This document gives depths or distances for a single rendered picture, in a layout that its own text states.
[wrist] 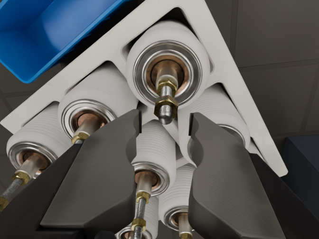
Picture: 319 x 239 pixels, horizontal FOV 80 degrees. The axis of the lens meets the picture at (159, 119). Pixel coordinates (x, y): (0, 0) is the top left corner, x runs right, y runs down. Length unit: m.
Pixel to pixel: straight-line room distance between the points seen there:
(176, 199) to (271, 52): 0.38
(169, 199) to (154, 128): 0.13
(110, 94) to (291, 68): 0.43
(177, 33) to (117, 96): 0.11
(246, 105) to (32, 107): 0.35
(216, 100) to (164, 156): 0.11
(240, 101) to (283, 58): 0.23
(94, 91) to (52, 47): 0.30
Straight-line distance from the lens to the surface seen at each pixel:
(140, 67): 0.21
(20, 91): 0.63
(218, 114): 0.25
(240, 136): 0.26
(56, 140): 0.32
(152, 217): 0.43
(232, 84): 0.31
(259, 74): 0.53
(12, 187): 0.32
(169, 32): 0.21
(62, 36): 0.52
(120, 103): 0.25
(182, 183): 0.37
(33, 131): 0.33
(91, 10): 0.48
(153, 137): 0.32
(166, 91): 0.16
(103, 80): 0.28
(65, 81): 0.33
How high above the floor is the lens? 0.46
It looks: 59 degrees down
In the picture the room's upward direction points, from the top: 174 degrees counter-clockwise
